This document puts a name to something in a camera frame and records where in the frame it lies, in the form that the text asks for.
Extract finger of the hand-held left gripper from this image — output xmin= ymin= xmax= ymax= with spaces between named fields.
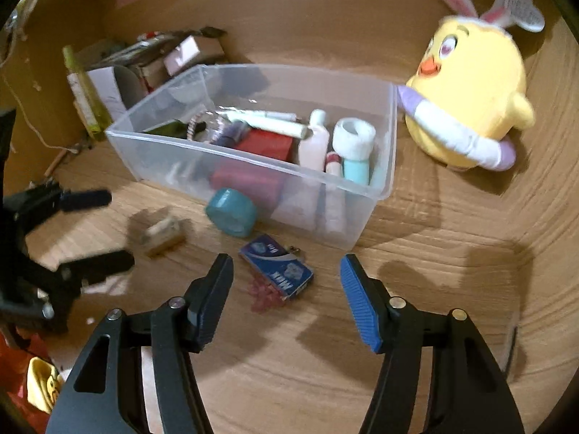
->
xmin=58 ymin=250 xmax=135 ymax=289
xmin=54 ymin=188 xmax=112 ymax=213

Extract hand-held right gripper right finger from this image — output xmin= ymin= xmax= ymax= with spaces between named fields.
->
xmin=339 ymin=254 xmax=525 ymax=434

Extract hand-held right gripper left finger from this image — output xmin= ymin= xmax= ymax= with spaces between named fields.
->
xmin=45 ymin=253 xmax=234 ymax=434

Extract pink beads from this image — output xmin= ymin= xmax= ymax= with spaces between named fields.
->
xmin=250 ymin=280 xmax=287 ymax=315

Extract small tan block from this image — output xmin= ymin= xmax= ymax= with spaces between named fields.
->
xmin=136 ymin=210 xmax=186 ymax=256

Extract small blue printed box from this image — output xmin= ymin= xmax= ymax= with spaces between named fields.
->
xmin=238 ymin=234 xmax=314 ymax=301

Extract blue tape roll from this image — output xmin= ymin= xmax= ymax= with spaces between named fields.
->
xmin=206 ymin=187 xmax=258 ymax=238

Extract clear plastic drawer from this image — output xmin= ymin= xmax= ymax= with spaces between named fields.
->
xmin=105 ymin=63 xmax=399 ymax=250

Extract dark green glass bottle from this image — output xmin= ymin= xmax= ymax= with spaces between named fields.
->
xmin=142 ymin=119 xmax=191 ymax=139

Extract mint green tube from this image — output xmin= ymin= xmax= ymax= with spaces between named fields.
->
xmin=342 ymin=156 xmax=372 ymax=186

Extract white ointment tube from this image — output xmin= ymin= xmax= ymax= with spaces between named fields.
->
xmin=325 ymin=151 xmax=345 ymax=236

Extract purple bottle with black cap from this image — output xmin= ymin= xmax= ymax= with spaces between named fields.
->
xmin=217 ymin=122 xmax=249 ymax=148

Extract pale pink bottle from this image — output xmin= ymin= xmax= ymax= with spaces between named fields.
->
xmin=296 ymin=109 xmax=342 ymax=168

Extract white tape roll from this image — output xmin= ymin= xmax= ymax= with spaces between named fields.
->
xmin=332 ymin=118 xmax=376 ymax=159

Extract red box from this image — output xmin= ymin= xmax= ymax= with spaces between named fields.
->
xmin=210 ymin=129 xmax=295 ymax=211

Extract white pen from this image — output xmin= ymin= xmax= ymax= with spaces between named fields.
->
xmin=219 ymin=108 xmax=299 ymax=123

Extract white and green stick tube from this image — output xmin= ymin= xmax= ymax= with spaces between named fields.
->
xmin=244 ymin=115 xmax=310 ymax=139

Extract white folded paper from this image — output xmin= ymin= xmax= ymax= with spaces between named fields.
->
xmin=88 ymin=65 xmax=141 ymax=120

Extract yellow duck printed item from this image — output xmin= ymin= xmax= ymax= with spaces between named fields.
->
xmin=26 ymin=356 xmax=64 ymax=415

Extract small white box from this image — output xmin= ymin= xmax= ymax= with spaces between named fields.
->
xmin=164 ymin=36 xmax=202 ymax=77

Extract yellow chick plush toy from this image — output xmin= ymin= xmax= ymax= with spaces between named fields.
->
xmin=396 ymin=0 xmax=546 ymax=173

